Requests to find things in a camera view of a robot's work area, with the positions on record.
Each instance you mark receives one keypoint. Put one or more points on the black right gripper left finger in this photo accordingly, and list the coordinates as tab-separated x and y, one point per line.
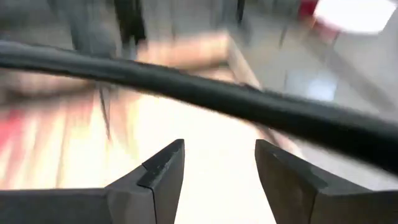
140	202

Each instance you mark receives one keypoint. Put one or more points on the red flat object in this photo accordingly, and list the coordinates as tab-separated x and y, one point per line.
323	29

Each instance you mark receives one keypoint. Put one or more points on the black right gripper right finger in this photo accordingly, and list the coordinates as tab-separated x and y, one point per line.
295	199

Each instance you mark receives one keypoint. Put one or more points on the round white table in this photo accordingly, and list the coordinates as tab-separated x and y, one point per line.
354	15

